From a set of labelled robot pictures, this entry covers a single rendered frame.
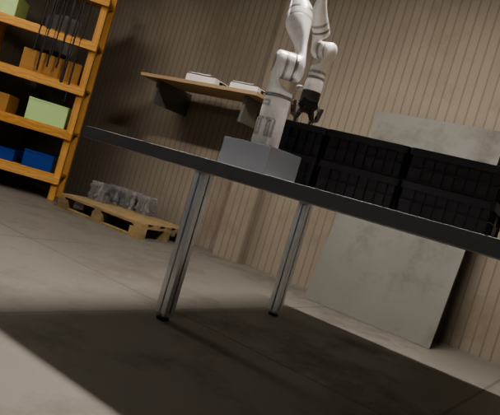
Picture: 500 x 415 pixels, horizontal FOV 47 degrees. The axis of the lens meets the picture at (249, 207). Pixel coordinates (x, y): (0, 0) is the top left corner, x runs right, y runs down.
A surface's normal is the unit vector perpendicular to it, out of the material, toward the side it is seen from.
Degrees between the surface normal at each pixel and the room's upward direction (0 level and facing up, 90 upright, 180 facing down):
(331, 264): 79
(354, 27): 90
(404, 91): 90
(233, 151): 90
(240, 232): 90
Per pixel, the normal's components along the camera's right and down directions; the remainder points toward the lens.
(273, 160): 0.78, 0.26
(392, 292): -0.49, -0.32
